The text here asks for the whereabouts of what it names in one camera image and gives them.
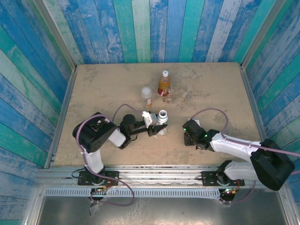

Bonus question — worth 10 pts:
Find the white milk bottle green label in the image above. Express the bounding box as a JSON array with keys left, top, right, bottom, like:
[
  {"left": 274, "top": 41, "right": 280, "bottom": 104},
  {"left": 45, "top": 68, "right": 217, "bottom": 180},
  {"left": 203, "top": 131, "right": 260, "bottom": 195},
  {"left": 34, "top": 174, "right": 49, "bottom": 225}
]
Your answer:
[{"left": 156, "top": 109, "right": 169, "bottom": 136}]

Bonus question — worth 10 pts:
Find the small clear bottle orange label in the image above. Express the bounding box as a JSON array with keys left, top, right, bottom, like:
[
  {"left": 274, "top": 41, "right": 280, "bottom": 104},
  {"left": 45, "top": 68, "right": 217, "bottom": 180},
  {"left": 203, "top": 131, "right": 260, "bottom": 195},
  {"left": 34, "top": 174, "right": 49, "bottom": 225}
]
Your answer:
[{"left": 140, "top": 86, "right": 153, "bottom": 108}]

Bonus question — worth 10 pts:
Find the brown tea bottle red label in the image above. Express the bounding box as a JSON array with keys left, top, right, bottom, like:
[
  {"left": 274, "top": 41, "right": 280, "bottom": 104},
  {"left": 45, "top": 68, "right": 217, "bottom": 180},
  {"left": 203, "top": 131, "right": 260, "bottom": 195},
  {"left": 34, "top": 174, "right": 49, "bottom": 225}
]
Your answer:
[{"left": 157, "top": 70, "right": 171, "bottom": 97}]

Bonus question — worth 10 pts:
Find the steel sheet shelf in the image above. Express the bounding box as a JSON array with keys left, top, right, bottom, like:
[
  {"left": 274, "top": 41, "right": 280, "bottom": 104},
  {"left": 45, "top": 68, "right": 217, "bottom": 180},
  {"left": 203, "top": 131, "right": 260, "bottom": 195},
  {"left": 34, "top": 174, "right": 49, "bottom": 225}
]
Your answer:
[{"left": 35, "top": 195, "right": 290, "bottom": 225}]

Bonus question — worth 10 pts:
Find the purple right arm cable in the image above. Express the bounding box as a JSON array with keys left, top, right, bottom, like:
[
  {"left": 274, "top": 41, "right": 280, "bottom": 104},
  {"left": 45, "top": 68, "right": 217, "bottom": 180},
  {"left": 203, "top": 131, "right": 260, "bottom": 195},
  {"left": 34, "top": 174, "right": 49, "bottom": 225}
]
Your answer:
[{"left": 190, "top": 107, "right": 300, "bottom": 205}]

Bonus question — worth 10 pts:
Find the aluminium mounting rail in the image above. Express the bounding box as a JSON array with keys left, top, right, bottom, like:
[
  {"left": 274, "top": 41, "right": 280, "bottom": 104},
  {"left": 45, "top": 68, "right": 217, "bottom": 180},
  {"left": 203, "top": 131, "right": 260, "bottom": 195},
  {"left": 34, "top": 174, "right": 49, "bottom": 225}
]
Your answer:
[{"left": 36, "top": 165, "right": 258, "bottom": 188}]

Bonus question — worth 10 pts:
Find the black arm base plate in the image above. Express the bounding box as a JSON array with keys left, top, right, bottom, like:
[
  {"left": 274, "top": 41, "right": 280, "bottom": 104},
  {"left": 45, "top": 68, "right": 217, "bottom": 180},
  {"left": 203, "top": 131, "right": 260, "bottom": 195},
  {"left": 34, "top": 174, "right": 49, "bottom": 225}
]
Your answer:
[
  {"left": 202, "top": 171, "right": 246, "bottom": 187},
  {"left": 78, "top": 170, "right": 120, "bottom": 186}
]

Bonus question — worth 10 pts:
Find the grey slotted cable duct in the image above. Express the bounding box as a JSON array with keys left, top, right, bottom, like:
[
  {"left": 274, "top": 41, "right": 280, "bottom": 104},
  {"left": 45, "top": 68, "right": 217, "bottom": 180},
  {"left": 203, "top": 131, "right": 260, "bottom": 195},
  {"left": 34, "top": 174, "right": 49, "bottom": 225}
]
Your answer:
[{"left": 44, "top": 188, "right": 222, "bottom": 197}]

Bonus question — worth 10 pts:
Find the aluminium table edge rail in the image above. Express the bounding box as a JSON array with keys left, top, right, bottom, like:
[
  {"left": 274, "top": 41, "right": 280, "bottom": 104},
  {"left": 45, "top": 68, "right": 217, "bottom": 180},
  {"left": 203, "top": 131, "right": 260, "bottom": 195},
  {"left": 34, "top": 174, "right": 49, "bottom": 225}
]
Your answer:
[
  {"left": 240, "top": 67, "right": 270, "bottom": 146},
  {"left": 44, "top": 69, "right": 78, "bottom": 168}
]

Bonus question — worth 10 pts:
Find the aluminium corner post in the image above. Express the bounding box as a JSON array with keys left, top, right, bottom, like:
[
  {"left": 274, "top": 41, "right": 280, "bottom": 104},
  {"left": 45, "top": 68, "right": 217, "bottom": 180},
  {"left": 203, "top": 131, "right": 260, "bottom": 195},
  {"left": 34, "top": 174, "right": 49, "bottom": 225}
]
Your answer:
[
  {"left": 32, "top": 0, "right": 77, "bottom": 71},
  {"left": 240, "top": 0, "right": 282, "bottom": 70}
]

